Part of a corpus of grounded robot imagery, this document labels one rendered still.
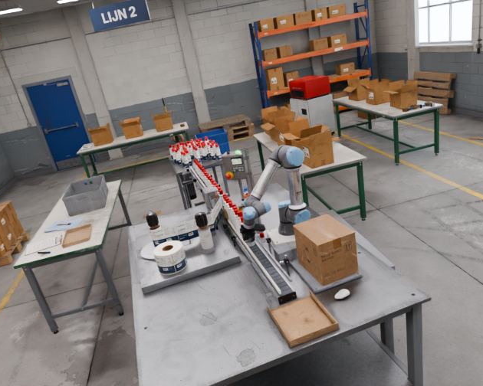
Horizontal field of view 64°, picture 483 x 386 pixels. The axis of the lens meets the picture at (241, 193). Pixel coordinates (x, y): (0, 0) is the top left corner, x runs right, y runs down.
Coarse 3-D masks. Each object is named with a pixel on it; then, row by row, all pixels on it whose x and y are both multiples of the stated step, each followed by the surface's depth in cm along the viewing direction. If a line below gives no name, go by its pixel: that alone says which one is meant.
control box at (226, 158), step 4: (232, 152) 281; (240, 152) 278; (224, 156) 278; (228, 156) 277; (232, 156) 276; (236, 156) 275; (240, 156) 274; (224, 160) 279; (228, 160) 278; (224, 164) 280; (228, 164) 279; (244, 164) 276; (224, 168) 283; (228, 168) 281; (244, 168) 277; (228, 172) 282; (232, 172) 281; (236, 172) 280; (240, 172) 279; (244, 172) 278; (232, 176) 282; (236, 176) 281; (240, 176) 280; (244, 176) 280
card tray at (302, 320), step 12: (300, 300) 215; (312, 300) 213; (276, 312) 209; (288, 312) 208; (300, 312) 206; (312, 312) 204; (324, 312) 202; (276, 324) 201; (288, 324) 200; (300, 324) 198; (312, 324) 196; (324, 324) 195; (336, 324) 189; (288, 336) 192; (300, 336) 190; (312, 336) 187
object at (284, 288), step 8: (240, 240) 285; (256, 248) 267; (256, 256) 258; (264, 256) 256; (264, 264) 247; (272, 272) 237; (280, 280) 228; (280, 288) 221; (288, 288) 220; (280, 296) 214
